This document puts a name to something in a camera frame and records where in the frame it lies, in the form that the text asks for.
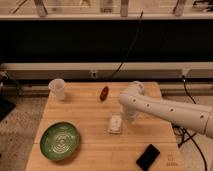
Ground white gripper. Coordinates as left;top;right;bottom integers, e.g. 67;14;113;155
122;108;138;131

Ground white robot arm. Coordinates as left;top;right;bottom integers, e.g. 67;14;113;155
118;81;213;139

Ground dark red oval object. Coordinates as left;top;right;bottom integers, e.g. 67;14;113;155
100;86;109;101

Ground black smartphone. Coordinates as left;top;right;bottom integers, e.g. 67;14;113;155
136;144;160;171

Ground green ribbed plate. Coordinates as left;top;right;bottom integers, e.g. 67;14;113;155
40;122;80;161

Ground translucent plastic cup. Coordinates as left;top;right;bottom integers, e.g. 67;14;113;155
48;78;66;100

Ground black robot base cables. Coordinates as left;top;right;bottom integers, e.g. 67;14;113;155
172;75;208;171

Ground white wall outlet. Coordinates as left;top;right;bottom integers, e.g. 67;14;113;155
91;71;98;78

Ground black hanging cable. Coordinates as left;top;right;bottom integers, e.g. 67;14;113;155
107;10;145;81

